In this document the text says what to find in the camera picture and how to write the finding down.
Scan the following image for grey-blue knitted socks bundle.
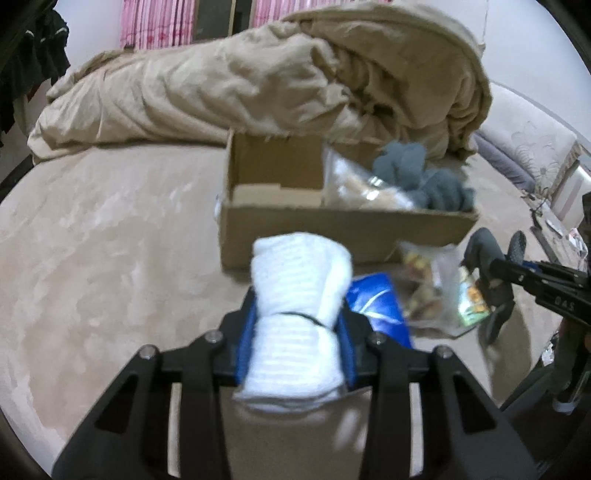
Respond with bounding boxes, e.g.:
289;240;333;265
372;142;475;213

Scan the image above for white socks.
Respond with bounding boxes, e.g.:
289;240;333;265
235;232;353;413

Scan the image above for cotton swabs plastic bag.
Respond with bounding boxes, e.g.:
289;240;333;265
322;144;416;211

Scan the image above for dark grey socks pair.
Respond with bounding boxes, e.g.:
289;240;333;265
463;228;527;347

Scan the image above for green cartoon snack packet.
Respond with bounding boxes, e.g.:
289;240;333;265
458;266;491;328

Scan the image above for clear bag of candies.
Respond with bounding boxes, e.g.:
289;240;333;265
399;242;461;337

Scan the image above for grey padded headboard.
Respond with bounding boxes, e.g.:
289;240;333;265
478;83;583;197

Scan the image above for blue tissue packet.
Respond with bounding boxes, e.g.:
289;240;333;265
346;272;413;349

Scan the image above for beige crumpled duvet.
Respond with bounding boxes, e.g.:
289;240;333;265
28;1;492;161

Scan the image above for brown cardboard box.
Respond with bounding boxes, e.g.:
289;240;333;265
219;133;478;270

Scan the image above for pink curtain right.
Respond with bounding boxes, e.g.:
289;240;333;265
253;0;394;22

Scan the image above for pink curtain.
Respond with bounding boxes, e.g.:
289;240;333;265
253;0;394;22
120;0;197;50

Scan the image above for black clothes pile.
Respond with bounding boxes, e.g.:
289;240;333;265
1;1;70;133

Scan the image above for pink curtain left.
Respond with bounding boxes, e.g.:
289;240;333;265
120;0;197;50

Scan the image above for window frame dark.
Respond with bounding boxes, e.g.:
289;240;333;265
191;0;256;43

